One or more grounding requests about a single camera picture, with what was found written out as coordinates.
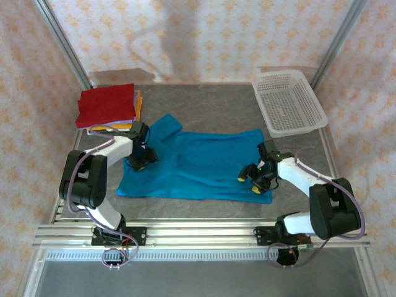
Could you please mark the white folded t-shirt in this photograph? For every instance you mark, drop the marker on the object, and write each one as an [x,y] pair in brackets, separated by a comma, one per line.
[92,132]

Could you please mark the blue t-shirt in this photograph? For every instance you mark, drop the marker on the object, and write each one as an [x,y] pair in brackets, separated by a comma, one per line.
[201,164]

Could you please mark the red folded t-shirt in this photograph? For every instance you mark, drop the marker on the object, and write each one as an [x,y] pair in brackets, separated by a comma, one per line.
[106,105]

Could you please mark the aluminium side rail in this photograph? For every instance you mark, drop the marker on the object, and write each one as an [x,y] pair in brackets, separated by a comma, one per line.
[62,213]
[328,148]

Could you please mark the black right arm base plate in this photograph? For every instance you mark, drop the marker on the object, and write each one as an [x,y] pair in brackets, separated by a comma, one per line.
[263,236]

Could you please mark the white plastic basket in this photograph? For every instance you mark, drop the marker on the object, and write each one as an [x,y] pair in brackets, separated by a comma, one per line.
[289,103]

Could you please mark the aluminium frame cross rail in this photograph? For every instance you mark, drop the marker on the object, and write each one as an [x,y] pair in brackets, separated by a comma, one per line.
[201,233]

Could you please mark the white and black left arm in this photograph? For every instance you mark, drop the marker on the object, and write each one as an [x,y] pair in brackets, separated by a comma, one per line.
[96,173]

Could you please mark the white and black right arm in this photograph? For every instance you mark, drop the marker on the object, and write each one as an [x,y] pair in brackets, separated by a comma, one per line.
[325,201]

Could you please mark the small green circuit board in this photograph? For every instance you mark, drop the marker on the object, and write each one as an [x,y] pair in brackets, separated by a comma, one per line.
[305,246]

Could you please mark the aluminium frame post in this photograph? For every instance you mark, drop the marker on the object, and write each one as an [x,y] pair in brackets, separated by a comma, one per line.
[338,43]
[63,43]

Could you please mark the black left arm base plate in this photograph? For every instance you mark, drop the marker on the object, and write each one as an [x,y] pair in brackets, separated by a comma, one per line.
[137,236]

